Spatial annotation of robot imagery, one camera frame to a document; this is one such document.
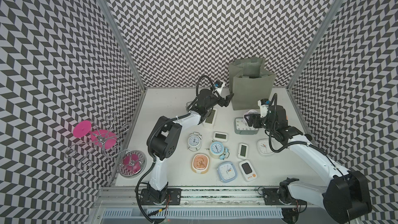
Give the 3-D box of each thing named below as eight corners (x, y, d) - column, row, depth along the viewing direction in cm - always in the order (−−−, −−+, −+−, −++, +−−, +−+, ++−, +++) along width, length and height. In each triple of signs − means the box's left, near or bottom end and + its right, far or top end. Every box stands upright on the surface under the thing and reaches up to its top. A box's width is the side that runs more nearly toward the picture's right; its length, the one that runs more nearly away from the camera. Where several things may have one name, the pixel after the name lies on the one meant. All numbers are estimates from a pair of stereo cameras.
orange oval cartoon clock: (191, 173, 81) (190, 172, 79) (192, 154, 87) (191, 153, 85) (209, 173, 81) (209, 172, 79) (209, 154, 87) (209, 153, 85)
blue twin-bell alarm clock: (206, 150, 89) (206, 147, 86) (215, 140, 93) (216, 137, 89) (221, 165, 84) (221, 162, 80) (230, 154, 87) (231, 151, 84)
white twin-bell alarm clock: (188, 151, 89) (187, 148, 85) (189, 135, 95) (188, 131, 91) (201, 151, 89) (201, 148, 85) (201, 135, 95) (201, 131, 91)
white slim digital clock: (238, 158, 86) (238, 157, 84) (236, 144, 91) (236, 143, 89) (249, 158, 86) (249, 157, 84) (246, 144, 91) (247, 143, 89)
